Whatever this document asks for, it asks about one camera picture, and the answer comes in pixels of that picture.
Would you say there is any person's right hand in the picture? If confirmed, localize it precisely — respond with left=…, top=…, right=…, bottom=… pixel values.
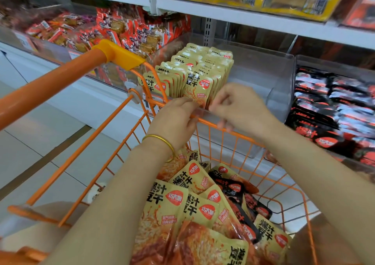
left=209, top=83, right=276, bottom=136

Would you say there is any person's left hand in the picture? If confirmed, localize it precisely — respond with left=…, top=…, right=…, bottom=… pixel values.
left=146, top=96, right=203, bottom=151

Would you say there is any pile of black orange snacks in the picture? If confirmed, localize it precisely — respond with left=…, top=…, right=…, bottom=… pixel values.
left=130, top=147, right=294, bottom=265

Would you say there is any orange shopping cart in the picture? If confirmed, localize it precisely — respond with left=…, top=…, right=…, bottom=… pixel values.
left=0, top=39, right=320, bottom=265

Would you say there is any person's right forearm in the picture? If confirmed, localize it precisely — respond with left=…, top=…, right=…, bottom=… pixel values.
left=258, top=118, right=375, bottom=265

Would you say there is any person's left forearm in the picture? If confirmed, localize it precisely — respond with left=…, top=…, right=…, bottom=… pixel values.
left=44, top=138, right=177, bottom=265

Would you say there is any person's right leg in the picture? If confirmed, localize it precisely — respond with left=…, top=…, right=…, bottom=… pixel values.
left=287, top=212, right=364, bottom=265

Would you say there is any person's leg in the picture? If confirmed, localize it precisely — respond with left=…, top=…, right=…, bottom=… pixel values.
left=0, top=200, right=89, bottom=254
left=287, top=212, right=364, bottom=265

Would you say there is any person's left leg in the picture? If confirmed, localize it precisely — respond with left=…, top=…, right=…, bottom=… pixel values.
left=0, top=200, right=89, bottom=254

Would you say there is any pile of red tan packets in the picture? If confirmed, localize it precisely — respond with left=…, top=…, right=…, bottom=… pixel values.
left=26, top=4, right=191, bottom=57

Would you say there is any stack of orange trimmed packets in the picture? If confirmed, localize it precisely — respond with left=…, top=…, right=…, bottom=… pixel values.
left=340, top=0, right=375, bottom=29

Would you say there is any heap of dark brown packets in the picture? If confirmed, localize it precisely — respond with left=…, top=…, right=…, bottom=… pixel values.
left=0, top=0, right=33, bottom=28

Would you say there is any gold bracelet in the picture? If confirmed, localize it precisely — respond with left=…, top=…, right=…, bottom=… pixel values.
left=142, top=134, right=177, bottom=162

